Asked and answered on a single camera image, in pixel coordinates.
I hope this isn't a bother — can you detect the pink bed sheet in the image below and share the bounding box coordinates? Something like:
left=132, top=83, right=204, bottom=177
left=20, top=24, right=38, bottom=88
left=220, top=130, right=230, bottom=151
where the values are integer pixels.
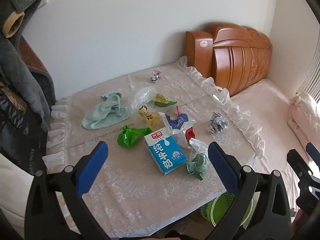
left=230, top=78, right=320, bottom=215

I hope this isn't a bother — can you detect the carved wooden headboard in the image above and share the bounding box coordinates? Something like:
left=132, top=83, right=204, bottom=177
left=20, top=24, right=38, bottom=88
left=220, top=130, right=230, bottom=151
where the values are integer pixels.
left=185, top=22, right=273, bottom=97

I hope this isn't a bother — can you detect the beige ring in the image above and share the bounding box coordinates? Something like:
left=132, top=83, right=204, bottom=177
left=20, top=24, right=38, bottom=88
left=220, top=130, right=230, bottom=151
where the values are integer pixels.
left=3, top=11, right=25, bottom=37

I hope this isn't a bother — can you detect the blue and white plastic bag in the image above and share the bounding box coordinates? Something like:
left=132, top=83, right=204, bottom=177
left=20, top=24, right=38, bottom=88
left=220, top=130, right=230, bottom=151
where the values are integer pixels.
left=159, top=112, right=197, bottom=148

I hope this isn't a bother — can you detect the brown furniture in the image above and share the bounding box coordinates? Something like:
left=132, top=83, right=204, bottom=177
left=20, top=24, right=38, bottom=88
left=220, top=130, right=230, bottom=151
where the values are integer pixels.
left=19, top=35, right=48, bottom=71

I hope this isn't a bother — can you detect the folded pink quilt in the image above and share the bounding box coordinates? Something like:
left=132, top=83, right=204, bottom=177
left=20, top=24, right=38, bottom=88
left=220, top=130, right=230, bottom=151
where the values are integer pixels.
left=287, top=91, right=320, bottom=153

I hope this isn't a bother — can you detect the white ribbed radiator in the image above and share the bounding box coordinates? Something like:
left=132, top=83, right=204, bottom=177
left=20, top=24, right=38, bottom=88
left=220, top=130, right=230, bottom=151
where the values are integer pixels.
left=295, top=40, right=320, bottom=105

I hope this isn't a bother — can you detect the crumpled silver foil ball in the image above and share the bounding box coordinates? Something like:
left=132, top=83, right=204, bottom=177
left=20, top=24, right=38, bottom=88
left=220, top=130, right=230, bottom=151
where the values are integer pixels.
left=206, top=112, right=230, bottom=134

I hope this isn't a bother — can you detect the dark patterned garment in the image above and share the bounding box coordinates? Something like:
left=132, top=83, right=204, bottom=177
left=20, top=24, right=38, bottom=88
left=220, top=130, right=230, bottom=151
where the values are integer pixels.
left=0, top=85, right=49, bottom=178

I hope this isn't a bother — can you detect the yellow-green snack wrapper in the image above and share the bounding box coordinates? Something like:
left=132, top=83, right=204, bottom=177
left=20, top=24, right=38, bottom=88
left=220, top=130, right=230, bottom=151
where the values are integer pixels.
left=151, top=93, right=177, bottom=108

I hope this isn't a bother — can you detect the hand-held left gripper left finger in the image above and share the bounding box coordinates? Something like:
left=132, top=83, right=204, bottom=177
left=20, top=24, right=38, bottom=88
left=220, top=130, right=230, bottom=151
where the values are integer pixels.
left=24, top=141, right=110, bottom=240

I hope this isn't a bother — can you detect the crumpled silver foil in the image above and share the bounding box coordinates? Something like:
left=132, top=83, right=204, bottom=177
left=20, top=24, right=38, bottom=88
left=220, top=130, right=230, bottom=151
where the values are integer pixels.
left=149, top=69, right=162, bottom=83

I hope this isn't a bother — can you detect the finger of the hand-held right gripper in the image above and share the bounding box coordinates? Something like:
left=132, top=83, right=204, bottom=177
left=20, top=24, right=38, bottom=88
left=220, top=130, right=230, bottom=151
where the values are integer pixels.
left=305, top=142, right=320, bottom=166
left=286, top=149, right=313, bottom=180

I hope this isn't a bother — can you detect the green plastic basket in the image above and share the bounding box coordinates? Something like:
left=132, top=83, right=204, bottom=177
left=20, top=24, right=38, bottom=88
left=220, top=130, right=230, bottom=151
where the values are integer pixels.
left=199, top=192, right=253, bottom=227

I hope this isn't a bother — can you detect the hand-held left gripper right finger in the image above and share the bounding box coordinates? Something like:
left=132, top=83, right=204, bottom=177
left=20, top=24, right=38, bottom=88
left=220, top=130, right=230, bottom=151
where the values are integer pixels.
left=207, top=141, right=292, bottom=240

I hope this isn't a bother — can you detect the grey fleece garment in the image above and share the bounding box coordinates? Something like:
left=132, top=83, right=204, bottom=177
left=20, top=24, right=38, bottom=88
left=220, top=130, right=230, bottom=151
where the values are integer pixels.
left=0, top=0, right=57, bottom=130

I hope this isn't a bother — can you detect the red wrapper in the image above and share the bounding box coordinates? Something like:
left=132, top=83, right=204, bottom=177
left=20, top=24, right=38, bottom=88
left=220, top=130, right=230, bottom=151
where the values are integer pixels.
left=176, top=106, right=196, bottom=142

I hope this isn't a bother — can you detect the clear bag with green item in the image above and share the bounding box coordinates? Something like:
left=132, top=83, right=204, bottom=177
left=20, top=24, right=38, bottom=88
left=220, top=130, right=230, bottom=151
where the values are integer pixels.
left=185, top=138, right=212, bottom=180

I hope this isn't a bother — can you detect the clear plastic bag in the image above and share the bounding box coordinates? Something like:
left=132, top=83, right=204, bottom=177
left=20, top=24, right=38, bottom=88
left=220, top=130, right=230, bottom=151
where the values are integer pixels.
left=131, top=87, right=157, bottom=113

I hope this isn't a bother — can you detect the blue and white milk carton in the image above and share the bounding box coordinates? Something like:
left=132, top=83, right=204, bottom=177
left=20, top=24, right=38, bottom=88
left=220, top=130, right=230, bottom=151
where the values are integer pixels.
left=144, top=131, right=188, bottom=176

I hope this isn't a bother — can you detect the shiny green wrapper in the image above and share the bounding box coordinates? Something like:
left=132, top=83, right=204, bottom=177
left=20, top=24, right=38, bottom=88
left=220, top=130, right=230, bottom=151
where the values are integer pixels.
left=117, top=125, right=153, bottom=148

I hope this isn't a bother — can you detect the light green cloth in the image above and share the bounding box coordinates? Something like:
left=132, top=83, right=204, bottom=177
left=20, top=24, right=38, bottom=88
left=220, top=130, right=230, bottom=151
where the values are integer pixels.
left=82, top=92, right=132, bottom=130

